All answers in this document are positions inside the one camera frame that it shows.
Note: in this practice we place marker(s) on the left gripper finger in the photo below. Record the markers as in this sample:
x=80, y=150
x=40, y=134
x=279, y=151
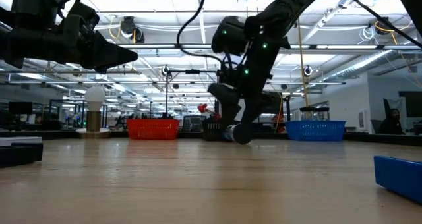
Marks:
x=103, y=70
x=108, y=52

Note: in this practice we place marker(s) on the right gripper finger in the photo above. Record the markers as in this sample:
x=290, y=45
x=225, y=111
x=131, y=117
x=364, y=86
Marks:
x=254, y=110
x=230, y=115

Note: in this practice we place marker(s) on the yellow sand black hourglass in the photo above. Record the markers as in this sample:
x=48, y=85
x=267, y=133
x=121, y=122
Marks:
x=322, y=109

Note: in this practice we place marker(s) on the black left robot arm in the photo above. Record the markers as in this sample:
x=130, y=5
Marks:
x=33, y=3

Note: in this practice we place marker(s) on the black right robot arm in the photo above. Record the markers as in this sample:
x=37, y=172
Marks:
x=290, y=3

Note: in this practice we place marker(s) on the black computer monitor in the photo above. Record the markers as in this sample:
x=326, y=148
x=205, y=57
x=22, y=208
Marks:
x=275, y=102
x=20, y=108

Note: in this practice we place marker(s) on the black plastic basket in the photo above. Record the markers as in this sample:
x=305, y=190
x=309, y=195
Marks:
x=211, y=128

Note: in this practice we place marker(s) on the white light bulb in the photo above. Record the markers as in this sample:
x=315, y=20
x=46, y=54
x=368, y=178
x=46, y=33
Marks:
x=95, y=95

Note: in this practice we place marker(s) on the red background equipment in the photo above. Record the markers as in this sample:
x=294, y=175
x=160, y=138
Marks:
x=277, y=123

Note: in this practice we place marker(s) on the red desk lamp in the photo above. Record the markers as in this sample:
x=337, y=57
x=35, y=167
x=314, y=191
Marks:
x=201, y=108

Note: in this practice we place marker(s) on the dark background screen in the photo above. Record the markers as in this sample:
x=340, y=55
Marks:
x=194, y=122

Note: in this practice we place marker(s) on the long ceiling light strip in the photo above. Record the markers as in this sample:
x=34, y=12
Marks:
x=158, y=46

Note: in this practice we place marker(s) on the wooden lamp stand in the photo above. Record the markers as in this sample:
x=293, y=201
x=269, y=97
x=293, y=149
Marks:
x=94, y=122

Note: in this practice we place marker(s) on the blue plastic basket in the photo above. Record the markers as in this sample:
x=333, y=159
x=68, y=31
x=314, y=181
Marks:
x=314, y=130

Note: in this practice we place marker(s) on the red plastic basket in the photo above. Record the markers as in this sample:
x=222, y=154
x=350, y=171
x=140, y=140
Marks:
x=153, y=128

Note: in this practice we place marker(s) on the person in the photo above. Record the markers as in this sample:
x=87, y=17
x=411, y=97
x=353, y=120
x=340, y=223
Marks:
x=392, y=123

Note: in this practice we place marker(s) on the blue digital timer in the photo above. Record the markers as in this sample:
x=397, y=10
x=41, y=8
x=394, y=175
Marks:
x=399, y=178

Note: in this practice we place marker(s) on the black aluminium table frame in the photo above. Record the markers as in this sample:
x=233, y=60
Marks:
x=270, y=135

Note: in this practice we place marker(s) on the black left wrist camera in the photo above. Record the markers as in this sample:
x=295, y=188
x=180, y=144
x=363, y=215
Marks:
x=80, y=14

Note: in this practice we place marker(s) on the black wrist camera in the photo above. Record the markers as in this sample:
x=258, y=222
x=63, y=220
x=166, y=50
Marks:
x=230, y=36
x=80, y=14

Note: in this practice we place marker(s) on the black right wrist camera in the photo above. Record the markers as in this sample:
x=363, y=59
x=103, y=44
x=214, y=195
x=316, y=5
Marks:
x=230, y=36

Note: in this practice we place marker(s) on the black metal rig frame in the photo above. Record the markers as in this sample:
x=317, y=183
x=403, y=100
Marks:
x=192, y=71

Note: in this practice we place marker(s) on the large black wall screen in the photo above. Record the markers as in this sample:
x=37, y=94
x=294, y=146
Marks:
x=413, y=103

